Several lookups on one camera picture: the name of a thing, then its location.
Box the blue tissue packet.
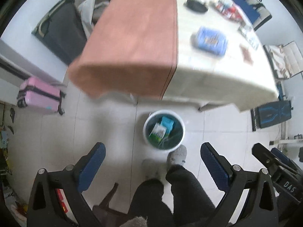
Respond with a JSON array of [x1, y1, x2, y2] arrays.
[[191, 27, 228, 57]]

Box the red white snack wrapper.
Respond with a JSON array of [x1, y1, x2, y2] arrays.
[[215, 0, 243, 22]]

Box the white trash bin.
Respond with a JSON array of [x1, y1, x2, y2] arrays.
[[142, 110, 185, 152]]

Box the black blue workout bench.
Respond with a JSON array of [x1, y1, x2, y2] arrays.
[[250, 100, 293, 132]]

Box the black trouser legs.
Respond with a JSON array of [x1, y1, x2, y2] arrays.
[[127, 165, 215, 226]]

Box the grey left slipper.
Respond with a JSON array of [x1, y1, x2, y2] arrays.
[[142, 159, 162, 180]]

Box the grey slipper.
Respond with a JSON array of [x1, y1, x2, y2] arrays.
[[142, 159, 162, 180], [166, 145, 187, 171]]

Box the pink suitcase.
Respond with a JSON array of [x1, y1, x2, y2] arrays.
[[16, 76, 66, 116]]

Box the grey right slipper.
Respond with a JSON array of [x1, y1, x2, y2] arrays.
[[166, 145, 187, 171]]

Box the white chair with bag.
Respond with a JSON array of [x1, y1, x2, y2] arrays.
[[263, 41, 302, 80]]

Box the black folding cot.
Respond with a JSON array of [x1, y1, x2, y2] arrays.
[[32, 0, 87, 66]]

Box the pink and striped tablecloth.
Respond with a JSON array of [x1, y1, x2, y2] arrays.
[[67, 0, 278, 111]]

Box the blue cushioned chair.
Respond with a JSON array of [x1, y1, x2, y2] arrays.
[[232, 0, 272, 31]]

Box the black round pouch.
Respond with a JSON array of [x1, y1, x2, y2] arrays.
[[185, 0, 209, 14]]

